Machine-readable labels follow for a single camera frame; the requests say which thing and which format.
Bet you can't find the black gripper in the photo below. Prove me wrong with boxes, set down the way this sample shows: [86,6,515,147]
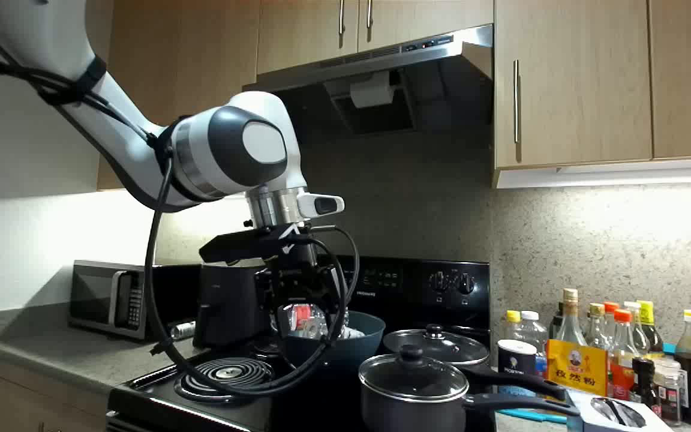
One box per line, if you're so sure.
[196,226,340,342]

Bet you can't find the blue bowl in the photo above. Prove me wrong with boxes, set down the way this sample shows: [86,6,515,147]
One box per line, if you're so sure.
[275,309,389,384]

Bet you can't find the black countertop appliance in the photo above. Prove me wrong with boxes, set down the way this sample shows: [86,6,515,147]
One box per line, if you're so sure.
[192,261,274,350]

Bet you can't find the black electric stove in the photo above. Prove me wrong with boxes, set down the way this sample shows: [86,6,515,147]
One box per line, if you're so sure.
[102,252,573,432]

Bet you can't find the black coil burner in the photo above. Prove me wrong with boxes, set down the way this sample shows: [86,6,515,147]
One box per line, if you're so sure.
[172,354,275,402]

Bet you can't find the silver metal cylinder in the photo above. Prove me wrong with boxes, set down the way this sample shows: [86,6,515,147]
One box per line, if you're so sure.
[167,320,199,342]

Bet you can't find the glass pot lid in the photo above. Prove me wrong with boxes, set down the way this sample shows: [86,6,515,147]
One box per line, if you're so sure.
[357,342,471,406]
[380,321,491,369]

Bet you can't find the black and silver microwave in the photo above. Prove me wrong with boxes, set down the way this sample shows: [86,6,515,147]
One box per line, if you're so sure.
[67,258,202,345]

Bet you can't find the small yellow-capped clear bottle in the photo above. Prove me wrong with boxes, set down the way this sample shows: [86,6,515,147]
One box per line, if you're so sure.
[498,309,524,342]

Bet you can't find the black jar with white lid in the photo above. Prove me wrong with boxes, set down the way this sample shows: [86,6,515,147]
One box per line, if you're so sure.
[493,335,539,380]

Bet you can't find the white-capped clear bottle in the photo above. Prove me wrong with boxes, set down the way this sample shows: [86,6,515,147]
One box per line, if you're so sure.
[517,309,549,380]

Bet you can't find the white hood light cover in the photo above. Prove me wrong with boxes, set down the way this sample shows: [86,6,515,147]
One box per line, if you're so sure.
[347,72,395,111]

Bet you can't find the teal flat object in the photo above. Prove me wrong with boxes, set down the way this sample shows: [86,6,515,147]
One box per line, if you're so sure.
[493,406,573,432]

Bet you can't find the tall gold-capped bottle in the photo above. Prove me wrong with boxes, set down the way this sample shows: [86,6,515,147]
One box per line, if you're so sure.
[555,285,587,347]

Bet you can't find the steel range hood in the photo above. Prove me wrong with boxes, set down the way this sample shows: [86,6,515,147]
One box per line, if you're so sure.
[253,22,497,138]

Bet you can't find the yellow printed box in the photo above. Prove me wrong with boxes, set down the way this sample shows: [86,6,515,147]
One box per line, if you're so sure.
[545,339,611,396]

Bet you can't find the wooden base cabinet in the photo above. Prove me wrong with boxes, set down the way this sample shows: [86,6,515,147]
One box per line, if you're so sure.
[0,354,112,432]

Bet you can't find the yellow-capped pale bottle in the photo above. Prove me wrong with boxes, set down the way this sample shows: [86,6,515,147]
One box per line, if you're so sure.
[582,300,609,350]

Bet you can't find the orange-capped red-label bottle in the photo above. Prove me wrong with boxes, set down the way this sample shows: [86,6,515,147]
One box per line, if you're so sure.
[605,309,643,401]

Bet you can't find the white toaster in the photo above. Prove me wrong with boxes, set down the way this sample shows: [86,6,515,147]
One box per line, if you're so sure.
[566,388,674,432]

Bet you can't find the small dark bottle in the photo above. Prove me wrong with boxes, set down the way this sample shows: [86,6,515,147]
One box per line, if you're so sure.
[631,354,656,408]

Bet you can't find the green-capped dark bottle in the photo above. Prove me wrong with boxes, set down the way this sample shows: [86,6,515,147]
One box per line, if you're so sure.
[636,298,666,354]

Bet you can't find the white and red jar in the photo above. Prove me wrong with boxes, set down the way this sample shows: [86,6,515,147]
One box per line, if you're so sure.
[651,354,684,426]

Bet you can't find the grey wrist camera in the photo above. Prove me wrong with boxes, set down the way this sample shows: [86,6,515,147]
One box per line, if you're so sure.
[295,190,347,221]

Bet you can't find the black pot with long handle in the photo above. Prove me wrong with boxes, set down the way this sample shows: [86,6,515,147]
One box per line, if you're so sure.
[357,374,584,432]

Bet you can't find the wooden wall cabinet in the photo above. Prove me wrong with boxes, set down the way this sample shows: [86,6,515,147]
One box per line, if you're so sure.
[257,0,497,77]
[491,0,691,171]
[92,0,260,191]

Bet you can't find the long silver cabinet handle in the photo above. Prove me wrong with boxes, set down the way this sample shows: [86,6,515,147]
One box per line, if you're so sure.
[510,57,523,167]

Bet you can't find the short silver cabinet handle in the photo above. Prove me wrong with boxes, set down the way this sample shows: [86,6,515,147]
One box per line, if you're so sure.
[361,0,377,45]
[335,0,349,50]

